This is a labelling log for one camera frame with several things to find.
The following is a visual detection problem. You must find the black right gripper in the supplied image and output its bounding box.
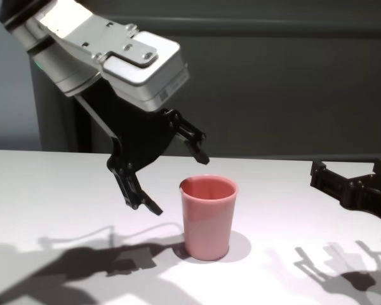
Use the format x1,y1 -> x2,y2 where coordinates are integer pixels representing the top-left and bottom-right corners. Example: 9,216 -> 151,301
309,156 -> 381,230

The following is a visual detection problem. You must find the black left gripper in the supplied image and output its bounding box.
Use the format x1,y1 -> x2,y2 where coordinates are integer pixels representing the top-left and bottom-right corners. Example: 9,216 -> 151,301
73,83 -> 210,217

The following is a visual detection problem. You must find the pink plastic cup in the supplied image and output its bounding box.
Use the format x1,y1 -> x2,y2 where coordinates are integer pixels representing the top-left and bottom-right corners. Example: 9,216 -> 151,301
178,173 -> 241,262

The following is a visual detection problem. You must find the black vertical post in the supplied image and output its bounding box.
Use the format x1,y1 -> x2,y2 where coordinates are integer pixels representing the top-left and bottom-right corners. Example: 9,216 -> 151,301
70,95 -> 95,153

